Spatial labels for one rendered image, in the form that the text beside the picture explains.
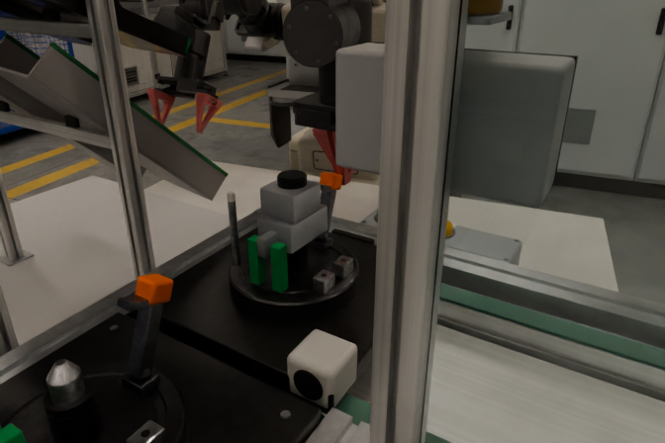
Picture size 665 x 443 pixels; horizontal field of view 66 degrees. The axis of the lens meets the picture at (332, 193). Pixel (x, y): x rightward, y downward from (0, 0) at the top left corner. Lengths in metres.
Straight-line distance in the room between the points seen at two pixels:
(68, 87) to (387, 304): 0.43
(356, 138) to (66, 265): 0.68
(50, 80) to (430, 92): 0.44
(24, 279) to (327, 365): 0.58
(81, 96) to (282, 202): 0.25
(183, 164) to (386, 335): 0.45
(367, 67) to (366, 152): 0.05
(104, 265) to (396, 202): 0.67
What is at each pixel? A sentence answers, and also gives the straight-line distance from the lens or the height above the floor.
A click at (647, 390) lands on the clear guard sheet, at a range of 0.29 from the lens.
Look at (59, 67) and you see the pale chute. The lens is 0.60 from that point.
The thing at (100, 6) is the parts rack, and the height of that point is 1.25.
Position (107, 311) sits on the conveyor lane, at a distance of 0.59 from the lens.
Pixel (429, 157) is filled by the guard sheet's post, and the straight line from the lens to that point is 0.24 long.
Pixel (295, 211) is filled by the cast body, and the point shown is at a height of 1.07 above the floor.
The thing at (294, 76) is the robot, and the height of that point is 1.06.
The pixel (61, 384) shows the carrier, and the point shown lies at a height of 1.04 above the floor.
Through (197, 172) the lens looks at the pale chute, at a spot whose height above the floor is 1.04.
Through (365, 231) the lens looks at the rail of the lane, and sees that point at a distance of 0.69.
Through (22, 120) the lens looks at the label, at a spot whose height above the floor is 1.11.
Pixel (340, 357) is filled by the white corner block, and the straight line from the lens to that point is 0.44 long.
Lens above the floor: 1.28
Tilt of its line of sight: 23 degrees down
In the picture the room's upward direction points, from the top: straight up
